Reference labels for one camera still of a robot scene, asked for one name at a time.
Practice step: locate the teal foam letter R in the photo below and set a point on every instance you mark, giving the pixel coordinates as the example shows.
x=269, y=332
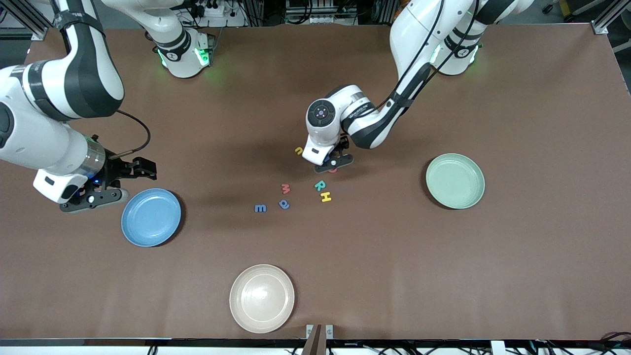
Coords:
x=320, y=185

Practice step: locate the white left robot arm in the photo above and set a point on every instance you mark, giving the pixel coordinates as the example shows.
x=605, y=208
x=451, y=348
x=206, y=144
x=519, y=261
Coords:
x=414, y=29

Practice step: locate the black equipment rack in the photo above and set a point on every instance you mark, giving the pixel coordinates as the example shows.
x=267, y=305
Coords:
x=320, y=12

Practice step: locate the blue round plate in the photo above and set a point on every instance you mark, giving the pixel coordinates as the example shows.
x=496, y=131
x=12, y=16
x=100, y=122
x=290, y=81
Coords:
x=151, y=217

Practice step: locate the green round plate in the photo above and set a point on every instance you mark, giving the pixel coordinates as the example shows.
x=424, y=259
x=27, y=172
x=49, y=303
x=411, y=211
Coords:
x=455, y=181

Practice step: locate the white power strip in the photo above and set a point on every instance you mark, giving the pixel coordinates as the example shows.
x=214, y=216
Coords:
x=212, y=9

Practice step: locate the blue foam lowercase m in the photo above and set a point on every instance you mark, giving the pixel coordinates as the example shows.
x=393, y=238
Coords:
x=260, y=208

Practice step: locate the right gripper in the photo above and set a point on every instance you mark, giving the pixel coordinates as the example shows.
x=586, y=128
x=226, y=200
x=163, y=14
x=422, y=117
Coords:
x=116, y=170

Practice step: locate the beige round plate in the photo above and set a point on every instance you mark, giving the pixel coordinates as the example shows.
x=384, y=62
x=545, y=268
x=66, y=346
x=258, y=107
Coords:
x=262, y=298

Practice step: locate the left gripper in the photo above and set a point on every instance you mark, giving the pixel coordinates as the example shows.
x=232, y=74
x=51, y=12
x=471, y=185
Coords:
x=342, y=144

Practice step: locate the blue foam letter a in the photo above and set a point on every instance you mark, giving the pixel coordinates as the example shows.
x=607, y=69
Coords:
x=281, y=206

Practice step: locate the aluminium frame profile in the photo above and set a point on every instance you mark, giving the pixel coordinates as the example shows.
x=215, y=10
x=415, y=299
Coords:
x=600, y=27
x=38, y=33

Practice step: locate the yellow foam letter H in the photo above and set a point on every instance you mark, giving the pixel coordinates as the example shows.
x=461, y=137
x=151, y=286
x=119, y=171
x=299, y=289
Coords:
x=326, y=197

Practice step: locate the metal table edge bracket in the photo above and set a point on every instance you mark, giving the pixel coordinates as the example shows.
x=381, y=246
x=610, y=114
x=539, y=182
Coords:
x=329, y=331

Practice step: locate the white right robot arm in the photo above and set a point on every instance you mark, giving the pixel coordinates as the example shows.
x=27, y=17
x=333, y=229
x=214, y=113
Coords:
x=29, y=133

